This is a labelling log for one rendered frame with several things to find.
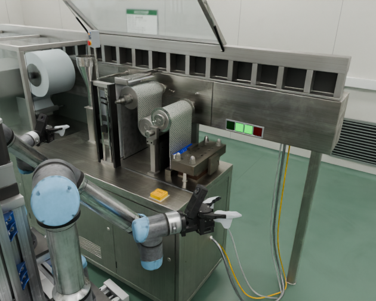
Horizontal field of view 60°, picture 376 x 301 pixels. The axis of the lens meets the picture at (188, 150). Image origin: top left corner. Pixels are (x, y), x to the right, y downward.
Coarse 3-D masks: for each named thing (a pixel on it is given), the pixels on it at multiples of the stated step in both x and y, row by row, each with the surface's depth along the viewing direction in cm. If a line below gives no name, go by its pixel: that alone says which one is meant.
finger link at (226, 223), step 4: (216, 212) 110; (220, 212) 110; (224, 212) 110; (228, 212) 110; (232, 212) 110; (236, 212) 110; (228, 216) 108; (232, 216) 109; (236, 216) 109; (240, 216) 110; (216, 220) 111; (220, 220) 110; (224, 220) 110; (228, 220) 110; (224, 224) 110; (228, 224) 110; (228, 228) 111
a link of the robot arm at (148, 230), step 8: (144, 216) 106; (152, 216) 106; (160, 216) 106; (136, 224) 103; (144, 224) 103; (152, 224) 104; (160, 224) 104; (168, 224) 105; (136, 232) 102; (144, 232) 102; (152, 232) 103; (160, 232) 104; (168, 232) 106; (136, 240) 104; (144, 240) 103; (152, 240) 104; (160, 240) 106
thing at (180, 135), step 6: (180, 126) 201; (186, 126) 207; (174, 132) 197; (180, 132) 203; (186, 132) 209; (174, 138) 199; (180, 138) 205; (186, 138) 211; (174, 144) 200; (180, 144) 206; (186, 144) 213; (174, 150) 202
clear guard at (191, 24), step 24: (72, 0) 217; (96, 0) 205; (120, 0) 195; (144, 0) 185; (168, 0) 176; (192, 0) 168; (96, 24) 237; (120, 24) 223; (144, 24) 210; (168, 24) 199; (192, 24) 189
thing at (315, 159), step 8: (312, 152) 200; (312, 160) 201; (320, 160) 203; (312, 168) 203; (312, 176) 205; (312, 184) 207; (304, 192) 212; (312, 192) 209; (304, 200) 213; (312, 200) 215; (304, 208) 215; (304, 216) 217; (304, 224) 219; (296, 232) 225; (304, 232) 222; (296, 240) 227; (296, 248) 229; (296, 256) 232; (296, 264) 234; (288, 272) 240; (296, 272) 237; (288, 280) 242
